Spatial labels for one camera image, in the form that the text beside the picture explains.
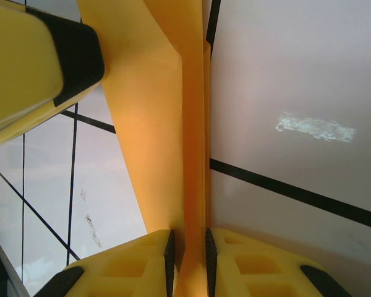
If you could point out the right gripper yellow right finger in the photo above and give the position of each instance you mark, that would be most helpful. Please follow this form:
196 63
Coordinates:
259 275

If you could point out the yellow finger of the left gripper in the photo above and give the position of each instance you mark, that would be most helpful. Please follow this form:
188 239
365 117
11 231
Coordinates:
6 134
24 62

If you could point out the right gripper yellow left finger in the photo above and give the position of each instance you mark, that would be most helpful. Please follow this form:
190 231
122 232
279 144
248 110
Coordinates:
126 275

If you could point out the orange square paper sheet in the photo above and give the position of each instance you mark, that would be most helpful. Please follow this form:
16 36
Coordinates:
160 123

